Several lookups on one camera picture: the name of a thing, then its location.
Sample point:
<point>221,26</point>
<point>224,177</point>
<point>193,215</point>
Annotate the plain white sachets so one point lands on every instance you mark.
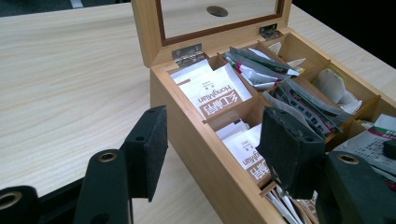
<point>295,63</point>

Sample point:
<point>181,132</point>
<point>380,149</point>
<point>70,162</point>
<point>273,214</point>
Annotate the bundle of silver printed packets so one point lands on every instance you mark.
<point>258,67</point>
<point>311,105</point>

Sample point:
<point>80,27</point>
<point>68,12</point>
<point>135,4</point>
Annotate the metal box hinge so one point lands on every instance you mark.
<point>269,31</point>
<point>188,55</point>

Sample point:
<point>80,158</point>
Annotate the upright white and brown packets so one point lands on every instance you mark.
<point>289,208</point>

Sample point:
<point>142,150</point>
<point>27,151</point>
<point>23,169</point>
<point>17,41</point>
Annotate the crumpled white paper sachets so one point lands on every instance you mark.
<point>334,87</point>

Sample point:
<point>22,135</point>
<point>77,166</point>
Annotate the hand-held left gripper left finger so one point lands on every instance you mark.
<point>146,155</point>

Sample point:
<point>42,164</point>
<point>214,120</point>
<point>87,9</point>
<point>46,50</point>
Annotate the stack of white brown-label packets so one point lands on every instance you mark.
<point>243,146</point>
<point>211,90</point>

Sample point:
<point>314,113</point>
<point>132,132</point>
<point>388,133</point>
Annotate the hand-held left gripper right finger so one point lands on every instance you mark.
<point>289,152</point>

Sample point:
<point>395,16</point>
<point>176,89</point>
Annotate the large white green-red printed packet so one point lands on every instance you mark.
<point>364,143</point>

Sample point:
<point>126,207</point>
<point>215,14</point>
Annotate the wooden box with glass lid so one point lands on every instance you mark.
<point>193,149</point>

